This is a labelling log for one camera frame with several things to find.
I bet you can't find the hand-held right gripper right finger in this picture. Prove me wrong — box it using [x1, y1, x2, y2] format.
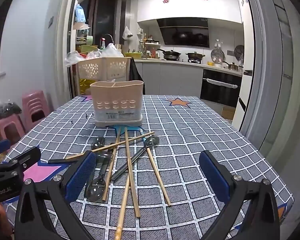
[199, 150, 282, 240]

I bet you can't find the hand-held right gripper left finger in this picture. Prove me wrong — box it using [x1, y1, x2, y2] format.
[14, 151, 97, 240]

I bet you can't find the metal spoon dark handle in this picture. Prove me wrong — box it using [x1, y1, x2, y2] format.
[48, 137, 105, 164]
[84, 152, 113, 202]
[111, 135, 160, 180]

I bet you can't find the beige plastic utensil holder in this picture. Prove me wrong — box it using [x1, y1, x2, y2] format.
[90, 80, 144, 127]

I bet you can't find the pink plastic stool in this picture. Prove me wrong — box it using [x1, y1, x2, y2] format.
[22, 91, 50, 129]
[0, 117, 25, 145]

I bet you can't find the black plastic bag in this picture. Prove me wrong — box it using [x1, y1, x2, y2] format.
[0, 101, 22, 119]

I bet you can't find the grey checked tablecloth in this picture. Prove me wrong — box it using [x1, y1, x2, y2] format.
[2, 95, 294, 240]

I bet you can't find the cardboard box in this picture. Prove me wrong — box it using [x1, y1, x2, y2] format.
[221, 106, 237, 120]

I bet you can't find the black built-in oven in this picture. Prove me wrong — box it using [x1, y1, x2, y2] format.
[199, 69, 243, 107]

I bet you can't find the clear plastic bag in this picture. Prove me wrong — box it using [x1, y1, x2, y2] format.
[65, 51, 88, 67]
[101, 43, 124, 58]

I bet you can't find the beige perforated plastic basket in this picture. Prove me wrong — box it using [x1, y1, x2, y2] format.
[76, 57, 132, 97]

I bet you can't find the small steel pot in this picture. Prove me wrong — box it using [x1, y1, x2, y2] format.
[224, 61, 240, 71]

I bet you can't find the black hanging garment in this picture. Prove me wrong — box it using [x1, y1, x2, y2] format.
[129, 59, 145, 95]

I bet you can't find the round metal steamer rack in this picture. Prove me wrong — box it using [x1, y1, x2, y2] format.
[210, 49, 225, 62]

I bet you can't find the brown wok with lid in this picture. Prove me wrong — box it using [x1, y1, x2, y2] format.
[186, 52, 205, 60]

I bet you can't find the round dark hanging rack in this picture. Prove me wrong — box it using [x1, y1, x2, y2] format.
[234, 45, 245, 59]

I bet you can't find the black wok with lid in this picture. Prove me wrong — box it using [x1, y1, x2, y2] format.
[157, 49, 182, 60]

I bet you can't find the black kitchen faucet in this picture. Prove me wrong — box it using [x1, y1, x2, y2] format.
[101, 33, 115, 48]

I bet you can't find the black range hood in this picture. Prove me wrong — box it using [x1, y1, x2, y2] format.
[156, 17, 210, 48]

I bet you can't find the white hanging plastic bag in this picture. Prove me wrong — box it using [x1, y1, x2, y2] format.
[122, 26, 133, 40]

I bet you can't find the blue hanging package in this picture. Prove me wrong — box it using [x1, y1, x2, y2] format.
[74, 4, 87, 23]

